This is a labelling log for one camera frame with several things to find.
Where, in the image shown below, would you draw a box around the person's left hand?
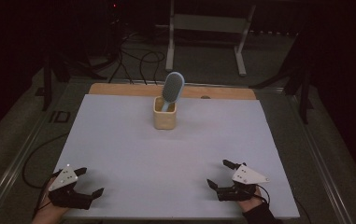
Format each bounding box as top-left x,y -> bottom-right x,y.
30,176 -> 71,224

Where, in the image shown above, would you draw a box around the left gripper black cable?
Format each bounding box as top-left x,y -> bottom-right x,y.
33,182 -> 54,219

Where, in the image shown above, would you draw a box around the light blue hairbrush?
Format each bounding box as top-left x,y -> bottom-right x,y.
161,71 -> 186,113

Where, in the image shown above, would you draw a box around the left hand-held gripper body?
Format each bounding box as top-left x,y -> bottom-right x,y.
47,164 -> 94,211

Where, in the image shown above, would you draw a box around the beige square holder cup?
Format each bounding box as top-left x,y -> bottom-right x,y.
152,95 -> 178,131

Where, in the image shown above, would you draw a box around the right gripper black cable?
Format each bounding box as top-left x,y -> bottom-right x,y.
255,184 -> 272,207

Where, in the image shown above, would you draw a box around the grey metal stand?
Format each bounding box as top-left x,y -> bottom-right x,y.
164,0 -> 258,77

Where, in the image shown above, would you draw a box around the dark tripod stand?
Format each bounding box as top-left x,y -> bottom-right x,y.
249,29 -> 315,125
40,50 -> 108,112

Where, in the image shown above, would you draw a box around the person's right hand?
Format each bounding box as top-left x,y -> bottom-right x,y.
235,186 -> 264,215

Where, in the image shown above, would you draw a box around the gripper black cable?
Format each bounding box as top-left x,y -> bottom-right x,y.
255,184 -> 272,207
33,182 -> 54,219

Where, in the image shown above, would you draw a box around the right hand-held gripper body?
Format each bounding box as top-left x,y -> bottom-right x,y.
216,163 -> 271,203

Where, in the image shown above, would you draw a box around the black floor bracket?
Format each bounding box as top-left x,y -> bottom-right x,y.
49,109 -> 73,124

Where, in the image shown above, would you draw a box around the white table sheet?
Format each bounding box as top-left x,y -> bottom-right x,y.
54,93 -> 301,220

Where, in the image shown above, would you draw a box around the long black cable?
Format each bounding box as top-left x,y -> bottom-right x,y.
21,132 -> 71,189

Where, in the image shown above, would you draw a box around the black floor cables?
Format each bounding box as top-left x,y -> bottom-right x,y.
107,29 -> 167,86

